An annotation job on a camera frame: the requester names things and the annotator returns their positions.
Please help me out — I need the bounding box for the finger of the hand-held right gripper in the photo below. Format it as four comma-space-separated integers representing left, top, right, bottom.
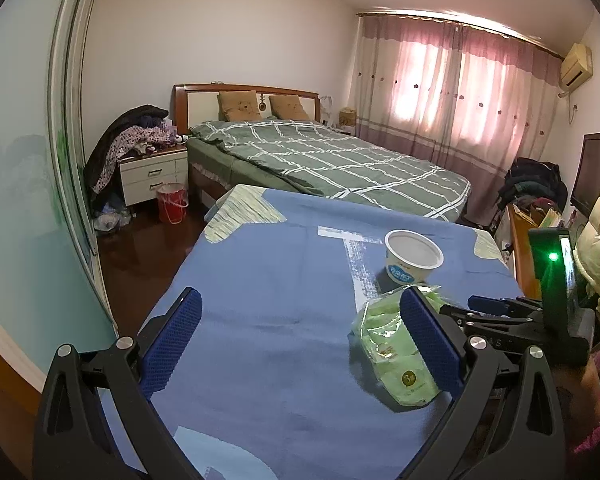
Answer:
439, 304, 531, 332
467, 296, 543, 318

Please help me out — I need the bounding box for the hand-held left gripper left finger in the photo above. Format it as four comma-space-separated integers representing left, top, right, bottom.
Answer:
32, 287, 203, 480

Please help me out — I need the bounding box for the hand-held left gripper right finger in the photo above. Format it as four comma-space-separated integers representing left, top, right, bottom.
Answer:
399, 287, 566, 480

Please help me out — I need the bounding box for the green plastic wrapper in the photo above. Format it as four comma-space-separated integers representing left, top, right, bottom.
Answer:
349, 284, 453, 408

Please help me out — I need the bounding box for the person's right hand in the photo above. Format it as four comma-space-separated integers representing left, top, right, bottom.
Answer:
554, 363, 600, 443

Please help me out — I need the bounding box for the wooden desk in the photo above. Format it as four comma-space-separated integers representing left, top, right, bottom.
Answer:
507, 205, 543, 301

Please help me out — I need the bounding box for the white yogurt cup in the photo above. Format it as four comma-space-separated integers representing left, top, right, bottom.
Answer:
384, 229, 445, 286

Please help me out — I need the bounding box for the blue patterned tablecloth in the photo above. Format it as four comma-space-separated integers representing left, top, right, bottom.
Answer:
100, 184, 526, 480

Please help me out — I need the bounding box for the dark clothes pile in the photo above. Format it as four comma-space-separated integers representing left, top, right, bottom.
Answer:
497, 157, 568, 213

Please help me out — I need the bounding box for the black television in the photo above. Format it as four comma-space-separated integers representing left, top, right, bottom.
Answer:
570, 131, 600, 218

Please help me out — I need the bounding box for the red bucket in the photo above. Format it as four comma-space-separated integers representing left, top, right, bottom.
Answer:
156, 183, 188, 225

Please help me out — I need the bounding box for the plastic bags heap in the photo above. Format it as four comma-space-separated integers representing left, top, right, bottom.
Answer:
92, 202, 133, 233

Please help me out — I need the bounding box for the white nightstand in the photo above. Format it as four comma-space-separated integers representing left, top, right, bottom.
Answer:
118, 145, 190, 206

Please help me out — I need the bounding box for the frosted sliding wardrobe door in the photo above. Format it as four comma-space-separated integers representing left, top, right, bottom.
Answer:
0, 0, 121, 391

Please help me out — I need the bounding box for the pink sheer curtain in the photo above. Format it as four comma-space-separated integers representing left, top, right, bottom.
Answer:
352, 12, 563, 226

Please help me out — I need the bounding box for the green checked quilt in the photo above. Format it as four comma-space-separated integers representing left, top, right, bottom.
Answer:
186, 119, 473, 222

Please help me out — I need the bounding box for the floral garment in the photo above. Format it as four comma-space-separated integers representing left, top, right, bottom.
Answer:
92, 125, 181, 195

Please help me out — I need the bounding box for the cream air conditioner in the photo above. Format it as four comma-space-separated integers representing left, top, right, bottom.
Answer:
559, 42, 593, 92

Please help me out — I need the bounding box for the pile of clothes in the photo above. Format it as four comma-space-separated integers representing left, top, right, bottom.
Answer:
84, 104, 171, 211

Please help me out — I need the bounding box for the brown pillow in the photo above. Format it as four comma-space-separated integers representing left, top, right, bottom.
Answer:
268, 94, 312, 122
216, 90, 263, 122

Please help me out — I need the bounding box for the wooden bed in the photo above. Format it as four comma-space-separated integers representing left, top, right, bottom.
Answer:
172, 83, 473, 222

